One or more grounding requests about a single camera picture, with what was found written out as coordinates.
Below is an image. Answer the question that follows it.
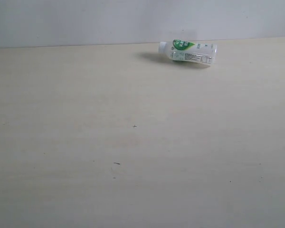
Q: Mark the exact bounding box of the white bottle with green label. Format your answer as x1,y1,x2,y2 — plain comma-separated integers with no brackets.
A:
158,39,217,66

